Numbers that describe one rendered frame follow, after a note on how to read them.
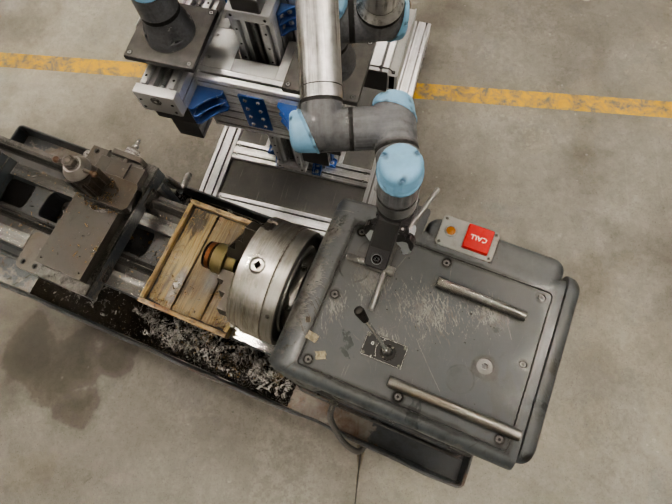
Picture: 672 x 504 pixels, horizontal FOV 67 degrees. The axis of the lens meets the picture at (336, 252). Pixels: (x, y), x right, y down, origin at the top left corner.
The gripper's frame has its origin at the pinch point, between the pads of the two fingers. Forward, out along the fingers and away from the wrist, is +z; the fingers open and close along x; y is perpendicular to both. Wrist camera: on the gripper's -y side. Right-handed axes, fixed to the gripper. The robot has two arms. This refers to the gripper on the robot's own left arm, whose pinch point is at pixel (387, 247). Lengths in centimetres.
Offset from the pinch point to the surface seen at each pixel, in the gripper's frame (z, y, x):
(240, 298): 9.1, -21.5, 28.6
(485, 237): 3.0, 11.3, -19.4
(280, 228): 9.7, -1.7, 27.3
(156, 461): 130, -86, 70
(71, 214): 33, -14, 97
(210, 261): 18.2, -14.4, 43.3
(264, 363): 73, -31, 31
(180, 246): 41, -9, 64
